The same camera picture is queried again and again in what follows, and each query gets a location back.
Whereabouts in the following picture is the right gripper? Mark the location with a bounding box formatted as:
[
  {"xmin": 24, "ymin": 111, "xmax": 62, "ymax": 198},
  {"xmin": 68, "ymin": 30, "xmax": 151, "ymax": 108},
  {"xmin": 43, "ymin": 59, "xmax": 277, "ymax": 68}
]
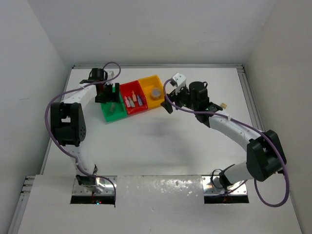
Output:
[{"xmin": 162, "ymin": 83, "xmax": 198, "ymax": 113}]

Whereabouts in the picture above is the red plastic bin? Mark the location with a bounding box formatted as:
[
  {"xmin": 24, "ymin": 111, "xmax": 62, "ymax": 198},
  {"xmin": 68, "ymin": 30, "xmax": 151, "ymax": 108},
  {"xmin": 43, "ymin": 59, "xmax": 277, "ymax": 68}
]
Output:
[{"xmin": 120, "ymin": 80, "xmax": 148, "ymax": 115}]

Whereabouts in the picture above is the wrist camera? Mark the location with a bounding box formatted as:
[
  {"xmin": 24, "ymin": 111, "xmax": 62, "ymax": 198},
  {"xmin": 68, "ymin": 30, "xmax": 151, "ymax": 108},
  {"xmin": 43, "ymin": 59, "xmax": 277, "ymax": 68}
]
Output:
[
  {"xmin": 107, "ymin": 71, "xmax": 115, "ymax": 80},
  {"xmin": 170, "ymin": 73, "xmax": 186, "ymax": 94}
]

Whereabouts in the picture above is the blue correction tape case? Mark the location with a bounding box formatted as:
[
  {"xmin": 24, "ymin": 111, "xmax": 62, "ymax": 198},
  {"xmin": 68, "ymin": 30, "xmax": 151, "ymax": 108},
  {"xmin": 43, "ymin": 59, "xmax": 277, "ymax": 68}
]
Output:
[{"xmin": 136, "ymin": 95, "xmax": 143, "ymax": 106}]

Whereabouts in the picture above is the orange correction tape case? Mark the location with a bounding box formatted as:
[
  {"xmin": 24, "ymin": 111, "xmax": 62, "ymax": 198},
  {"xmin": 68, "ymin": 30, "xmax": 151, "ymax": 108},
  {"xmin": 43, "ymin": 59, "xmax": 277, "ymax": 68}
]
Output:
[{"xmin": 132, "ymin": 91, "xmax": 137, "ymax": 102}]

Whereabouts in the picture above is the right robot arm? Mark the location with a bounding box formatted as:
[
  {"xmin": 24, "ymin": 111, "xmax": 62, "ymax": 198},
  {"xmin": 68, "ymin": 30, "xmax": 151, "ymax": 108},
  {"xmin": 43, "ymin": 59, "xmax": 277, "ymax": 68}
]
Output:
[{"xmin": 161, "ymin": 79, "xmax": 287, "ymax": 190}]

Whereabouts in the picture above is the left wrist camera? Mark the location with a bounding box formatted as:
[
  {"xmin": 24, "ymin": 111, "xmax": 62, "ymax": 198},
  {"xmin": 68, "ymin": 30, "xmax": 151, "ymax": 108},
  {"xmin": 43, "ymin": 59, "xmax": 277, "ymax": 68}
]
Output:
[{"xmin": 107, "ymin": 71, "xmax": 115, "ymax": 80}]

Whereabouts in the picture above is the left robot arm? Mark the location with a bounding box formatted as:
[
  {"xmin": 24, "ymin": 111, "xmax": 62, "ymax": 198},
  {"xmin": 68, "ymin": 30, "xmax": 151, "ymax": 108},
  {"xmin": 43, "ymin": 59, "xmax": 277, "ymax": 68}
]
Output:
[{"xmin": 45, "ymin": 68, "xmax": 119, "ymax": 193}]

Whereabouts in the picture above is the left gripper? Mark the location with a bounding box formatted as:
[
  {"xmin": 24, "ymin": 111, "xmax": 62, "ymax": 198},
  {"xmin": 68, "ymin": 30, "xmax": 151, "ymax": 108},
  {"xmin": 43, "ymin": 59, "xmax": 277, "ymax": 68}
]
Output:
[{"xmin": 96, "ymin": 82, "xmax": 118, "ymax": 103}]

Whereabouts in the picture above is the aluminium frame rail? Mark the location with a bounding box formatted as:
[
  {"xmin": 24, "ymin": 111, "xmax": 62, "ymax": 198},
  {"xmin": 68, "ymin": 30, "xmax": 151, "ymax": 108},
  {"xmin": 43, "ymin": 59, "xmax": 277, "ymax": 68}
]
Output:
[
  {"xmin": 72, "ymin": 63, "xmax": 244, "ymax": 69},
  {"xmin": 237, "ymin": 66, "xmax": 265, "ymax": 131}
]

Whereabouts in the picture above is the pink correction tape case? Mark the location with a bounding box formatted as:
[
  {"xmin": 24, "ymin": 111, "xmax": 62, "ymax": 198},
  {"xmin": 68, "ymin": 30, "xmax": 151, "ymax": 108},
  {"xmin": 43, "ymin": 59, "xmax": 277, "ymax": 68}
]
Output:
[{"xmin": 124, "ymin": 96, "xmax": 131, "ymax": 108}]

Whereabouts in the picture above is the aluminium frame rail right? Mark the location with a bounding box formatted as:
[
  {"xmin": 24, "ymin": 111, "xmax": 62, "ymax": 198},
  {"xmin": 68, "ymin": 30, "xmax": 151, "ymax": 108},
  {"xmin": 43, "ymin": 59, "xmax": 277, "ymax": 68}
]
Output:
[{"xmin": 237, "ymin": 66, "xmax": 265, "ymax": 131}]

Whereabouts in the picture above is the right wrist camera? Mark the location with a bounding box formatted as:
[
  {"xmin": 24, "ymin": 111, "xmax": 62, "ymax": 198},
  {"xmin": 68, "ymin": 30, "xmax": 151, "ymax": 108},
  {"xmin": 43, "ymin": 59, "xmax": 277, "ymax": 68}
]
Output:
[{"xmin": 170, "ymin": 73, "xmax": 186, "ymax": 94}]

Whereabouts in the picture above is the metal base plate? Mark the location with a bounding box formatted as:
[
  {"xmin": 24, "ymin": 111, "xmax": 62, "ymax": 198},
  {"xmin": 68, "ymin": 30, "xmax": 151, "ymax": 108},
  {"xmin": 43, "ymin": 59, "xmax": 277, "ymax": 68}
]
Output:
[
  {"xmin": 202, "ymin": 175, "xmax": 247, "ymax": 196},
  {"xmin": 72, "ymin": 175, "xmax": 117, "ymax": 196}
]

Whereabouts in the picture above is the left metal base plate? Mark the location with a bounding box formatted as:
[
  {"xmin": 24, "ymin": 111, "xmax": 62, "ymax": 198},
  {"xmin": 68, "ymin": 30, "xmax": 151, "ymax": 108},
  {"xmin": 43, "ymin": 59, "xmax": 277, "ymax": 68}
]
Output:
[{"xmin": 72, "ymin": 175, "xmax": 117, "ymax": 196}]

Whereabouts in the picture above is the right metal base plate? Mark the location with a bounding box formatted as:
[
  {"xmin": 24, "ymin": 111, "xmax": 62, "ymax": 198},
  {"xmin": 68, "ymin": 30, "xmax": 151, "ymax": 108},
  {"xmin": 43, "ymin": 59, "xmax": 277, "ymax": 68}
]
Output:
[{"xmin": 202, "ymin": 175, "xmax": 247, "ymax": 196}]

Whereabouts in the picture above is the round tape roll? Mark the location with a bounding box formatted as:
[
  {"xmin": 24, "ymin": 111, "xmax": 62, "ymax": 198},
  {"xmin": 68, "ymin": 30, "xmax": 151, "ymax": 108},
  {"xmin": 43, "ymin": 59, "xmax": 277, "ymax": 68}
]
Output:
[{"xmin": 151, "ymin": 87, "xmax": 161, "ymax": 100}]

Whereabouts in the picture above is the green plastic bin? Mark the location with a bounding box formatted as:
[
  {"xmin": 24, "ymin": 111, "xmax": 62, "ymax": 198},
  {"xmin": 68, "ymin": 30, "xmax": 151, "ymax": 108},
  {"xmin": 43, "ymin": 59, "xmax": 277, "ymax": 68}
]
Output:
[{"xmin": 101, "ymin": 86, "xmax": 127, "ymax": 122}]

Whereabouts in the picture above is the aluminium frame rail back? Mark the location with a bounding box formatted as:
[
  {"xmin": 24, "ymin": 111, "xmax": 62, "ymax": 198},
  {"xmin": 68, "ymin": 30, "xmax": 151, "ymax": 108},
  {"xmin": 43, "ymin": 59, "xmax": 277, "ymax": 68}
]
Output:
[{"xmin": 72, "ymin": 63, "xmax": 244, "ymax": 69}]

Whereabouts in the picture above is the green correction tape case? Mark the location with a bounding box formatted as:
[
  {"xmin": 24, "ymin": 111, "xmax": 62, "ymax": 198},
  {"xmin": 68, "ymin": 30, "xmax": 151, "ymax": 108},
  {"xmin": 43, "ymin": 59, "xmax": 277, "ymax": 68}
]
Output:
[{"xmin": 128, "ymin": 97, "xmax": 135, "ymax": 108}]

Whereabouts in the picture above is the grey eraser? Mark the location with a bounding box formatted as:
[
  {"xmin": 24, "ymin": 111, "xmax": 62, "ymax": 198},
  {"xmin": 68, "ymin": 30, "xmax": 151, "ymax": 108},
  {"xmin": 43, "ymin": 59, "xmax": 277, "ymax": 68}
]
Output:
[{"xmin": 110, "ymin": 103, "xmax": 115, "ymax": 113}]

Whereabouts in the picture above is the yellow plastic bin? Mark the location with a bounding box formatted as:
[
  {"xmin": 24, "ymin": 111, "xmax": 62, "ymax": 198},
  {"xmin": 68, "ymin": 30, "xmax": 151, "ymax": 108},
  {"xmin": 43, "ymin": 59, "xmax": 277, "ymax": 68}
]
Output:
[{"xmin": 138, "ymin": 75, "xmax": 164, "ymax": 109}]

